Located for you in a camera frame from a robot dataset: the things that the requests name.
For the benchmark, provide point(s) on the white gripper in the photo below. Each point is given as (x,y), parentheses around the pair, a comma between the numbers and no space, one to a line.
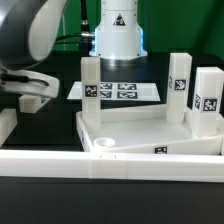
(29,83)

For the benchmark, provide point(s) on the white desk tabletop panel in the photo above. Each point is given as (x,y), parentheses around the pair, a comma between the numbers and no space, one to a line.
(144,130)

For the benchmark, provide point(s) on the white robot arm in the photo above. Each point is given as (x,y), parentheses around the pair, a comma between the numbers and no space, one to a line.
(28,31)

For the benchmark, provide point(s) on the white marker sheet with tags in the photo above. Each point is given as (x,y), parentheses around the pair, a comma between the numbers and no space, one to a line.
(129,91)

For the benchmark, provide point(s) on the white U-shaped obstacle fence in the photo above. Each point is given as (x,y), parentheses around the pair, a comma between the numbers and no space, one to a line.
(101,165)

